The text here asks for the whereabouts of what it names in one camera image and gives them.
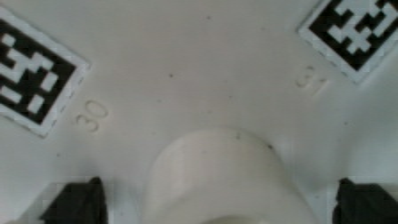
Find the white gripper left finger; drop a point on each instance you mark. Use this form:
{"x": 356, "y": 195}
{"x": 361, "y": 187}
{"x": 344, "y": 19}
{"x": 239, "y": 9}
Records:
{"x": 79, "y": 205}

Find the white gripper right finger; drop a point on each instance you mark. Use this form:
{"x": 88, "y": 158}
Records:
{"x": 365, "y": 204}

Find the white round table top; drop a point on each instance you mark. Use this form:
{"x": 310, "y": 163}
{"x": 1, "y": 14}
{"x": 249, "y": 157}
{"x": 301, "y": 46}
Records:
{"x": 201, "y": 66}

